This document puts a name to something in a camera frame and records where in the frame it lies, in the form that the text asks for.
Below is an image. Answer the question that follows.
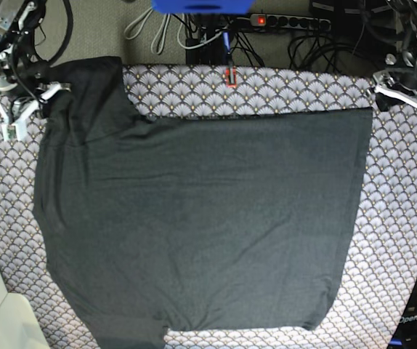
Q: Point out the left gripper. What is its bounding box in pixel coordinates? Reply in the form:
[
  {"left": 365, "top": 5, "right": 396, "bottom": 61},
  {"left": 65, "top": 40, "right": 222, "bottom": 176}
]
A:
[{"left": 373, "top": 54, "right": 417, "bottom": 111}]

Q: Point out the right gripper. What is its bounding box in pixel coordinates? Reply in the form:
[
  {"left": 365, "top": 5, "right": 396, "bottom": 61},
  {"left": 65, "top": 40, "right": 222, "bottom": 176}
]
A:
[{"left": 0, "top": 52, "right": 71, "bottom": 141}]

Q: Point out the dark grey T-shirt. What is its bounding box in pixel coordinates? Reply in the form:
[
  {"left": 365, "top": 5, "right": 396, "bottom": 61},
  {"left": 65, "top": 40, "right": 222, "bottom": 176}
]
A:
[{"left": 33, "top": 57, "right": 373, "bottom": 348}]

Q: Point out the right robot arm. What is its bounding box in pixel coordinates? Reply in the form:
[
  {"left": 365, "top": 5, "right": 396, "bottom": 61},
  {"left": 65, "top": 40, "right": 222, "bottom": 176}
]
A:
[{"left": 0, "top": 1, "right": 74, "bottom": 141}]

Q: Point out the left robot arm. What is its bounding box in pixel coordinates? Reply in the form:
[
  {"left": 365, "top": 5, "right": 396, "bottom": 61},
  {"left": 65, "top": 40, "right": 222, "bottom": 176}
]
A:
[{"left": 358, "top": 1, "right": 417, "bottom": 112}]

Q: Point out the black power strip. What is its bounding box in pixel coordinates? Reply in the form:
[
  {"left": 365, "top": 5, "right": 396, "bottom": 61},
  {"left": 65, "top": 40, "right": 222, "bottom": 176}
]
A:
[{"left": 247, "top": 13, "right": 332, "bottom": 32}]

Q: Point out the red black table clamp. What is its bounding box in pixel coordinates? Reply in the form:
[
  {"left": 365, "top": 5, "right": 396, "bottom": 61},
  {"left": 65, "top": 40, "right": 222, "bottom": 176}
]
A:
[{"left": 225, "top": 66, "right": 238, "bottom": 88}]

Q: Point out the white plastic bin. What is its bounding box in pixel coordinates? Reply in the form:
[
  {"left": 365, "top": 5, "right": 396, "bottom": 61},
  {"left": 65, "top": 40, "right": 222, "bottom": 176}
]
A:
[{"left": 0, "top": 274, "right": 49, "bottom": 348}]

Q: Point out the grey looped cable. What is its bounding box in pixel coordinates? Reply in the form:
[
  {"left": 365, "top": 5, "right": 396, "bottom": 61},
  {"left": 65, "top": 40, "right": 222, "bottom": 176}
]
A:
[{"left": 123, "top": 9, "right": 173, "bottom": 56}]

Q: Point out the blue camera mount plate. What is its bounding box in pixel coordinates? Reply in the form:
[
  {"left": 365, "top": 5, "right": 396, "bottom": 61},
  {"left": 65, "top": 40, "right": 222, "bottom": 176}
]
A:
[{"left": 151, "top": 0, "right": 254, "bottom": 15}]

